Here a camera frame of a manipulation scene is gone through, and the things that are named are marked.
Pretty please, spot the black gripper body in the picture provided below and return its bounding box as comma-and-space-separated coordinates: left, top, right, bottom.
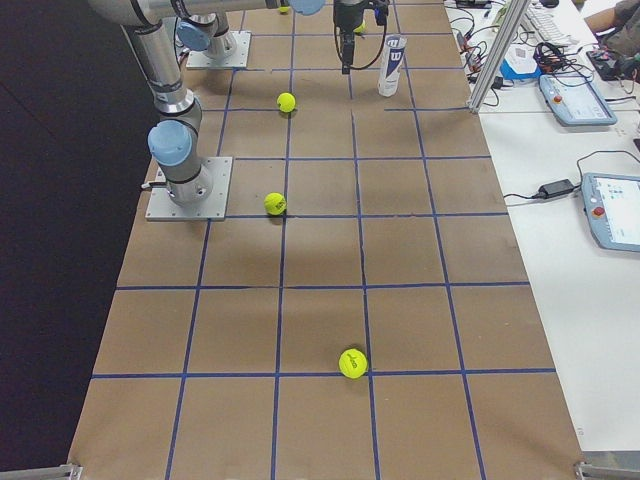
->
333, 1, 389, 60

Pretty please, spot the clear tennis ball can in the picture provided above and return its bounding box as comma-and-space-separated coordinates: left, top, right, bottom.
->
377, 34, 407, 97

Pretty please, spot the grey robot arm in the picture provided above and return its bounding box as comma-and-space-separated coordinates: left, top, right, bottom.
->
89, 0, 389, 75
122, 22, 233, 219

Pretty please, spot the tennis ball by torn tape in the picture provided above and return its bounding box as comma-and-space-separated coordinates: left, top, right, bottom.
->
276, 92, 296, 113

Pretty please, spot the tennis ball table centre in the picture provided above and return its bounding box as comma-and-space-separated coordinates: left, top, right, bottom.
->
338, 348, 368, 379

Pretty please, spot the blue white cardboard box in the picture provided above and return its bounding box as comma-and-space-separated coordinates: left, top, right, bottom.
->
500, 45, 542, 81

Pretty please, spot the far teach pendant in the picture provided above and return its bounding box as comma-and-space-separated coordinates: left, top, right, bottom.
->
538, 74, 617, 127

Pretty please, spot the teach pendant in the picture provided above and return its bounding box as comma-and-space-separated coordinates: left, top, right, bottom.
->
580, 172, 640, 252
538, 74, 617, 127

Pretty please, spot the black power adapter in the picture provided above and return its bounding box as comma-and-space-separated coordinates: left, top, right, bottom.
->
536, 179, 576, 200

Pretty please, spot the near teach pendant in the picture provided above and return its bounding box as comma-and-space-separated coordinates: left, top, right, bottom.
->
580, 172, 640, 252

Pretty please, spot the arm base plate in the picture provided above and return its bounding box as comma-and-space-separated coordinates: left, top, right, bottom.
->
142, 157, 233, 221
187, 30, 252, 70

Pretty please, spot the aluminium frame post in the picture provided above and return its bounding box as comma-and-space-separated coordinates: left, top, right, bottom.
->
468, 0, 530, 113

